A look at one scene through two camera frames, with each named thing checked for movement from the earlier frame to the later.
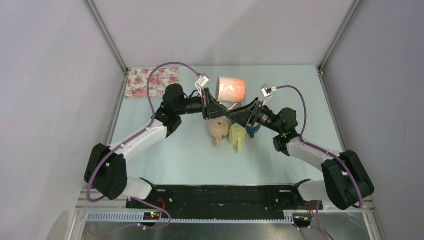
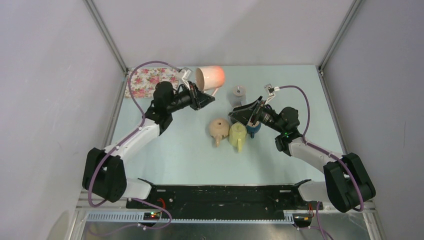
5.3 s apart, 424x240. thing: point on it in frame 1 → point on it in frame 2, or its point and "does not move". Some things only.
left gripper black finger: (216, 110) → (202, 100)
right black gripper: (247, 115) does not move
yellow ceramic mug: (237, 136) does not move
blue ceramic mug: (252, 130) does not move
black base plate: (225, 201) does not move
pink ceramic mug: (230, 90) → (208, 77)
